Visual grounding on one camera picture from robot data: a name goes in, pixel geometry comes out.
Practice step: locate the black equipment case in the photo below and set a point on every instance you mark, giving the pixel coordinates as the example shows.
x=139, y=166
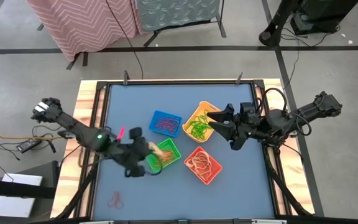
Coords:
x=325, y=15

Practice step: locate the grey leaf print cloth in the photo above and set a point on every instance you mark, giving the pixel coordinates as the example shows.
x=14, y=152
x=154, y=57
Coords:
x=179, y=12

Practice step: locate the blue slotted plastic basket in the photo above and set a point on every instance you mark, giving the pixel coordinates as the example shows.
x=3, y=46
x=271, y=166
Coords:
x=158, y=114

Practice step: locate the orange slotted plastic basket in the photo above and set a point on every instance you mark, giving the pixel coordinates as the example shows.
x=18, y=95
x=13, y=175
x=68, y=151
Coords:
x=217, y=169

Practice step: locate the tangle of red rubber bands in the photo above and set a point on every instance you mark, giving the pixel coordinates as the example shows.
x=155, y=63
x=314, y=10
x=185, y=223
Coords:
x=166, y=124

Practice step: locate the pink strip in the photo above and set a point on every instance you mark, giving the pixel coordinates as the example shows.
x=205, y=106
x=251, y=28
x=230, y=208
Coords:
x=121, y=133

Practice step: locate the white board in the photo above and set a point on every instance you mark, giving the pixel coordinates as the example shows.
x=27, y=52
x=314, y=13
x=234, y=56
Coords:
x=11, y=208

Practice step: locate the tangle of green rubber bands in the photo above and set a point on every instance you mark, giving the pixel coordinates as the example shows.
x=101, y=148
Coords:
x=199, y=127

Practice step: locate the black aluminium rig frame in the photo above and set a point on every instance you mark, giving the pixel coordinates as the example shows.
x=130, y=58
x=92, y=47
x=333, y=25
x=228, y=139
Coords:
x=179, y=82

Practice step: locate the yellow plastic basket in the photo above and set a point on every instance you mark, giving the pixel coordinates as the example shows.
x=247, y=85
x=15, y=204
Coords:
x=205, y=107

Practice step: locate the pink chevron cloth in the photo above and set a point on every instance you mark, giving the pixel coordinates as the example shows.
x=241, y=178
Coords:
x=82, y=21

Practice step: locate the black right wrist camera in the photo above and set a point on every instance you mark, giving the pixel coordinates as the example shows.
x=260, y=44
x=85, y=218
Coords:
x=247, y=108

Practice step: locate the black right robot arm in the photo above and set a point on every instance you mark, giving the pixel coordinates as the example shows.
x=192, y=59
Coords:
x=309, y=113

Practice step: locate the tangle of orange rubber bands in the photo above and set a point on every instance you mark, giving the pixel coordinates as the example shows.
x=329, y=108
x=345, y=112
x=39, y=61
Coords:
x=166, y=155

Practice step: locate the dark grey cart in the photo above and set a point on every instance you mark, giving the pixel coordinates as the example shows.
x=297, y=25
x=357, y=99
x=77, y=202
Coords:
x=48, y=174

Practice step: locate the green slotted plastic basket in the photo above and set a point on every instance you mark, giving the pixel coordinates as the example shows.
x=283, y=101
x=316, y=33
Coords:
x=169, y=144

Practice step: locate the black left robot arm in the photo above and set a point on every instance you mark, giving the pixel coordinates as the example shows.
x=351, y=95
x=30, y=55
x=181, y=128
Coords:
x=76, y=127

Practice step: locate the red rubber band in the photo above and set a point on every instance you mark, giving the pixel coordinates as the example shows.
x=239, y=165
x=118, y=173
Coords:
x=117, y=196

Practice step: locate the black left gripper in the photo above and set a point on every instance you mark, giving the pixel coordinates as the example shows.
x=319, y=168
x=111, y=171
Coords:
x=124, y=152

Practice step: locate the tangle of tan rubber bands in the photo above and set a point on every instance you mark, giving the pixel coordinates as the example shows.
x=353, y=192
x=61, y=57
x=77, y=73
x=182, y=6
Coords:
x=202, y=163

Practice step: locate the wooden table border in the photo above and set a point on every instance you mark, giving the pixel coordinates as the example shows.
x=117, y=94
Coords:
x=85, y=99

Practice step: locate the grey clamp post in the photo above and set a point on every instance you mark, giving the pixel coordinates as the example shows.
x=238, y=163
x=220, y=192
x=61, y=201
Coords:
x=125, y=77
x=239, y=77

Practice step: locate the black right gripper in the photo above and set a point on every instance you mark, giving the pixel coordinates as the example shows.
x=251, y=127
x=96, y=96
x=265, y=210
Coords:
x=247, y=126

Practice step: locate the black cloth rack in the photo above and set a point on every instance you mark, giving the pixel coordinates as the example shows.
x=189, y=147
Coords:
x=85, y=59
x=222, y=29

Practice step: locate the black floor stand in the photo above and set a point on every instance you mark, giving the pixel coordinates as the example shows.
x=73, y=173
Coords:
x=275, y=28

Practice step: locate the black power adapter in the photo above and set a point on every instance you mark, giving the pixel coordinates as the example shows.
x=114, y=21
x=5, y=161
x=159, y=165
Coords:
x=28, y=145

